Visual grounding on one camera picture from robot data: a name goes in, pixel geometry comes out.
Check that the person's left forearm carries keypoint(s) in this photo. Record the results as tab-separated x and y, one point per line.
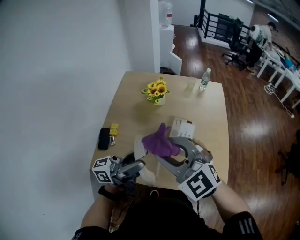
98	213

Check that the clear plastic cup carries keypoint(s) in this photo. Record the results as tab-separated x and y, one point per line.
191	84

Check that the person's left hand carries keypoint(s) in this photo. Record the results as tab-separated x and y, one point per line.
114	190

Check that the person's right forearm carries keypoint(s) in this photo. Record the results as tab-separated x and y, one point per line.
230	201

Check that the person's right hand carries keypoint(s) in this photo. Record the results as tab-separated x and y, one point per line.
201	143

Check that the white water dispenser cabinet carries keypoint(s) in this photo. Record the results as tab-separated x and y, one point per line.
167	47

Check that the long white table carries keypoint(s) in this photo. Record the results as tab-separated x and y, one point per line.
293	75

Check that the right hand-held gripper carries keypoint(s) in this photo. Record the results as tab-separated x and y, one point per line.
199	182

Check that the clear water jug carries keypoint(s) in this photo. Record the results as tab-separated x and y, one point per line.
166	12

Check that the small white table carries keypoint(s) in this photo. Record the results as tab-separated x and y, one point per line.
272	58

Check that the blue bag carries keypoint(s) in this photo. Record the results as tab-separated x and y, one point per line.
290	63

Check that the black office chair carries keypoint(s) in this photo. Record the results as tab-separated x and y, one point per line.
235	44

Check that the small yellow box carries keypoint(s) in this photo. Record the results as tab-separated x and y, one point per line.
114	129

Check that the sunflower bouquet in white pot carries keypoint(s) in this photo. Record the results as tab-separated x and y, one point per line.
157	90

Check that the small white device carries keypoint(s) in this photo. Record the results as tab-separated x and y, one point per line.
112	140

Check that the purple cloth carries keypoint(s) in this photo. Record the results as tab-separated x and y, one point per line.
159	143

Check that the black wristband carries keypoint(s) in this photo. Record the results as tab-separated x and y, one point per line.
106	193

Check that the black swivel chair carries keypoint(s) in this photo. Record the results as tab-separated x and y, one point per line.
294	157

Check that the black metal railing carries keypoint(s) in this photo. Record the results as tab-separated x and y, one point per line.
211	23

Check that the person's black shirt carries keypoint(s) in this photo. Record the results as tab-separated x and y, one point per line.
164	222

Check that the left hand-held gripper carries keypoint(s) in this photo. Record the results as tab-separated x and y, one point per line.
102	172

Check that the black glasses case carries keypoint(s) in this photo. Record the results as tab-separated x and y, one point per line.
103	139

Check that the person's shoe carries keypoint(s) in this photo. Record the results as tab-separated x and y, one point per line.
154	193

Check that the clear plastic water bottle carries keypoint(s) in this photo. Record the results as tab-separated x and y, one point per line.
204	80

